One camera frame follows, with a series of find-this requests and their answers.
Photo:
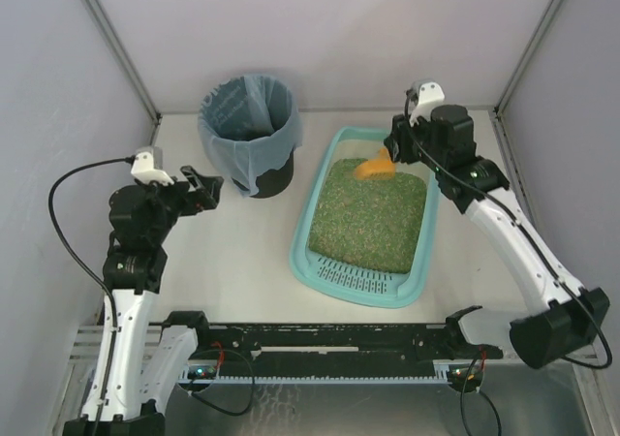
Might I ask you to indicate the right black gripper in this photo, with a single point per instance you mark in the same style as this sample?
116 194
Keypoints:
397 139

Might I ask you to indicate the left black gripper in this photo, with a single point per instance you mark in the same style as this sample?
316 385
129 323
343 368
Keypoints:
195 191

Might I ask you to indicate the orange litter scoop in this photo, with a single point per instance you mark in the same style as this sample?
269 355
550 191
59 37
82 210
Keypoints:
379 167

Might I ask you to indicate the teal litter box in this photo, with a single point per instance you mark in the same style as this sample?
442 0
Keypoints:
354 283

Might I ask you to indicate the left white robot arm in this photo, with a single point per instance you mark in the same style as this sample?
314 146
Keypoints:
129 395

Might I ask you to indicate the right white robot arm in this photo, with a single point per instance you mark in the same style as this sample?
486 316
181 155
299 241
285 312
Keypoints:
563 316

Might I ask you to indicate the green cat litter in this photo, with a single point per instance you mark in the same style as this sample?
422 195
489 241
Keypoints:
373 224

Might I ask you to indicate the black trash bin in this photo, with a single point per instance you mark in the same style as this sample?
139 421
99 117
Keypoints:
264 167

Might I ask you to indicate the blue plastic bin liner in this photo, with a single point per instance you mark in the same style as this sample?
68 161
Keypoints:
242 104

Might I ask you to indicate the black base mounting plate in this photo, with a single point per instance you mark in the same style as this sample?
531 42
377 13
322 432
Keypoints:
304 344

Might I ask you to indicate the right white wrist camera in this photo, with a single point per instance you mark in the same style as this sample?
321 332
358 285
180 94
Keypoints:
422 97

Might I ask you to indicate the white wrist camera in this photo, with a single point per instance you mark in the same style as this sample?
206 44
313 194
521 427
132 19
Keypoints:
147 167
422 97

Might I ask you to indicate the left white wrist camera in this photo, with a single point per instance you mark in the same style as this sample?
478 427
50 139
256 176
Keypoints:
147 167

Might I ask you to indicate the blue slotted cable duct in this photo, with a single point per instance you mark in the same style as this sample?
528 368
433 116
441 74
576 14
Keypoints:
400 372

